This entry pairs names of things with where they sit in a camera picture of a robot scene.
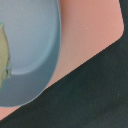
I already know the teal padded gripper finger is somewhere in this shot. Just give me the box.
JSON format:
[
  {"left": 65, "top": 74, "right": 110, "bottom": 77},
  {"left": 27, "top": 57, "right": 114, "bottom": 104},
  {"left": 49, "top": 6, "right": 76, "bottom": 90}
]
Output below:
[{"left": 0, "top": 23, "right": 11, "bottom": 88}]

